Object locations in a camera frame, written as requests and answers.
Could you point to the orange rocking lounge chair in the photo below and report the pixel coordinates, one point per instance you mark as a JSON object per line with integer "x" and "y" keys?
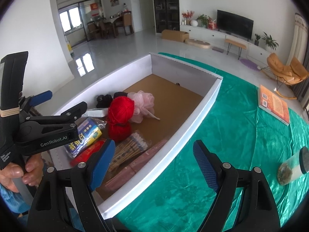
{"x": 289, "y": 75}

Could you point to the blue yellow tissue pack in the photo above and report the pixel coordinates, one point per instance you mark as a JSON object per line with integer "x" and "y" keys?
{"x": 89, "y": 132}

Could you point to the clear jar black lid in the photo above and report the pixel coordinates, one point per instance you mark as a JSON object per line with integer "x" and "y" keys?
{"x": 294, "y": 167}

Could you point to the black round hat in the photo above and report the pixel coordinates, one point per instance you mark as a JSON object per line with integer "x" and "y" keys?
{"x": 122, "y": 94}

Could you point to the pink bath loofah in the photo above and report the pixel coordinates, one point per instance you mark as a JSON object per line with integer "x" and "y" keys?
{"x": 144, "y": 106}

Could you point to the white cardboard box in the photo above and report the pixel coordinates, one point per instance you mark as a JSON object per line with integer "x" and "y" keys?
{"x": 184, "y": 94}

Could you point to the dining table with chairs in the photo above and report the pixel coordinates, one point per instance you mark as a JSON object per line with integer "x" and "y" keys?
{"x": 103, "y": 28}

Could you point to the potted green plant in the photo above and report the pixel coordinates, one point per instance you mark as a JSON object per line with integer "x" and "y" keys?
{"x": 270, "y": 42}

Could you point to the dark display cabinet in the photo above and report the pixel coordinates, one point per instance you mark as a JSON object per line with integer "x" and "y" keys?
{"x": 167, "y": 15}

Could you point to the black scrunchie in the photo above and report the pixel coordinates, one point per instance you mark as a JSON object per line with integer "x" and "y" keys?
{"x": 104, "y": 101}

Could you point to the cardboard box on floor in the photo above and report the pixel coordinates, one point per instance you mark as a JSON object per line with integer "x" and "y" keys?
{"x": 174, "y": 35}

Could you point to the red yarn ball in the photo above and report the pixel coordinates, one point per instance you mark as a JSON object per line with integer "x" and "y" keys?
{"x": 119, "y": 113}

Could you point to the person's left hand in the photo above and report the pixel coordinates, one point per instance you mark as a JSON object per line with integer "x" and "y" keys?
{"x": 31, "y": 175}

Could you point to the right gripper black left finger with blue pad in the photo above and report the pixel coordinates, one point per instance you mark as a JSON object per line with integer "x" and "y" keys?
{"x": 50, "y": 211}

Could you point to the purple round mat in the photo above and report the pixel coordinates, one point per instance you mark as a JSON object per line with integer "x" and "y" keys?
{"x": 249, "y": 64}

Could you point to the small wooden bench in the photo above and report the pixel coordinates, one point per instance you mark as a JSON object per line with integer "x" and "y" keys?
{"x": 240, "y": 46}

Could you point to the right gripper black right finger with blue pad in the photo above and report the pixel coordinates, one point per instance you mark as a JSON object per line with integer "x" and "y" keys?
{"x": 257, "y": 209}

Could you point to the black television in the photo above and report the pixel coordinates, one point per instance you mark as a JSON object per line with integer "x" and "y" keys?
{"x": 234, "y": 24}

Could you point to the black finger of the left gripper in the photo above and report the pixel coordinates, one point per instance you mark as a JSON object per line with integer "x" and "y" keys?
{"x": 67, "y": 117}

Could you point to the green satin tablecloth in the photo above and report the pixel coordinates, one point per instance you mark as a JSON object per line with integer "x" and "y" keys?
{"x": 240, "y": 133}

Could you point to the red flower vase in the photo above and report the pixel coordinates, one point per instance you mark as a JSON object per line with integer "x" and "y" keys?
{"x": 187, "y": 16}

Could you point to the orange book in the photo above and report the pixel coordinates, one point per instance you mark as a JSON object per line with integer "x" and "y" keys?
{"x": 272, "y": 104}

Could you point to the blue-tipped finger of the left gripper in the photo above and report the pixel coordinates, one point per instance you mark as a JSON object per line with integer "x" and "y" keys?
{"x": 29, "y": 103}

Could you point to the pink face mask pack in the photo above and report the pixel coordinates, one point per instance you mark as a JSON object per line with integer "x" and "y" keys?
{"x": 129, "y": 171}

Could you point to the white tv cabinet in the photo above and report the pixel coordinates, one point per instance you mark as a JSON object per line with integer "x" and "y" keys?
{"x": 217, "y": 39}

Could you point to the red packet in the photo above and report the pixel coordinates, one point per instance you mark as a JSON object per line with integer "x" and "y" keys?
{"x": 85, "y": 155}

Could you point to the cotton swab pack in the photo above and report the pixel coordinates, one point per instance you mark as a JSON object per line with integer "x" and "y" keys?
{"x": 134, "y": 145}

